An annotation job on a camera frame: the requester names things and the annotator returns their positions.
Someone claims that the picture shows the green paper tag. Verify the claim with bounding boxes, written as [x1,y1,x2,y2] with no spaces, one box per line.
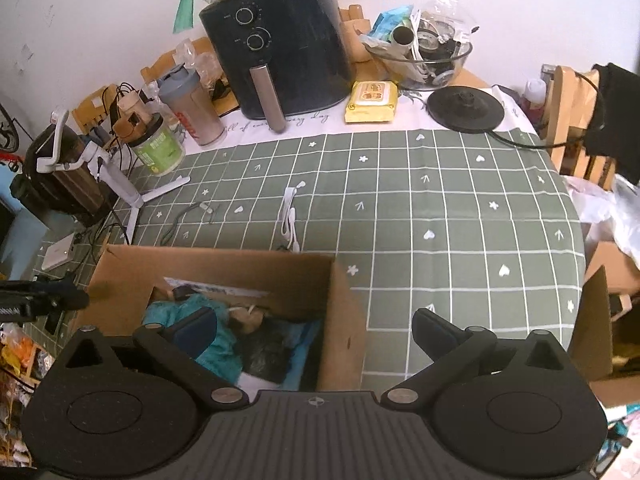
[172,0,194,35]

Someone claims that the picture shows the white tripod phone stand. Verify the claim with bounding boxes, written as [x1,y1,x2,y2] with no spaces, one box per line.
[37,108,191,245]

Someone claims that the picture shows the black kettle power cable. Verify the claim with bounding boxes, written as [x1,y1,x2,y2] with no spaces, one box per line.
[489,71,601,151]

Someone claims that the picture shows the thin black cable with plug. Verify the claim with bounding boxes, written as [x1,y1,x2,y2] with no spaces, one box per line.
[159,200,217,246]

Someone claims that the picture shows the wooden chair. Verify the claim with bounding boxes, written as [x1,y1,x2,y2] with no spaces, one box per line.
[540,65,615,191]

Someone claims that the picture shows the black cloth on chair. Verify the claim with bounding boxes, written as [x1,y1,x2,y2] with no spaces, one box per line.
[585,63,640,184]

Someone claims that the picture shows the white usb adapter cable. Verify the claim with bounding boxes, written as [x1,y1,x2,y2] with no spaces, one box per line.
[278,179,307,254]

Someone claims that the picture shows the green label jar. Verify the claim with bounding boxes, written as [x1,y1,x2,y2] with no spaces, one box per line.
[113,113,184,176]

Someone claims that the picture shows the grey lid shaker bottle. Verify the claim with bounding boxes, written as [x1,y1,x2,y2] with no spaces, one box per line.
[157,64,224,146]

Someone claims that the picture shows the teal mesh bath loofah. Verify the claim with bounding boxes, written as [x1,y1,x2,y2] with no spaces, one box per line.
[142,294,242,384]

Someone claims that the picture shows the black round soft object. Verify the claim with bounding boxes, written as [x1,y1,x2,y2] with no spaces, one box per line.
[238,318,303,385]

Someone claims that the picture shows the glass bowl with clutter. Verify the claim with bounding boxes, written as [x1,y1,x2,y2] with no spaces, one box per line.
[360,0,480,91]

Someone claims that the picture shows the dark wooden container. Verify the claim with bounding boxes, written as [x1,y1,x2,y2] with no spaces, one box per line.
[12,125,115,228]

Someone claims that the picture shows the green grid tablecloth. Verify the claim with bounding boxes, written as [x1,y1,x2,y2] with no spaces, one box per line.
[29,128,586,391]

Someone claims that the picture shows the white power adapter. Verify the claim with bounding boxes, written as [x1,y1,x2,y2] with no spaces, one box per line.
[41,234,75,271]

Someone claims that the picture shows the black air fryer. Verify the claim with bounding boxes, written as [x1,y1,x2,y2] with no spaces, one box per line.
[200,0,354,133]

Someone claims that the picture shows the brown cardboard box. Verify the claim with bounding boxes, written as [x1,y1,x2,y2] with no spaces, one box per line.
[70,245,366,391]

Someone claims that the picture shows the open cardboard box on floor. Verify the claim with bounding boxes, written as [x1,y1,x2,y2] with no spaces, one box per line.
[568,242,639,408]

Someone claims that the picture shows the white plastic bags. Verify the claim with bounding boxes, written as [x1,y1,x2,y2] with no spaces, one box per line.
[563,174,640,266]

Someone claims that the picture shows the yellow wet wipes pack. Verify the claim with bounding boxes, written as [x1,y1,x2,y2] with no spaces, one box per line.
[344,81,398,124]

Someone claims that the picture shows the black round kettle base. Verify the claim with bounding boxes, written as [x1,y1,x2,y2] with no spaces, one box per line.
[426,86,504,133]

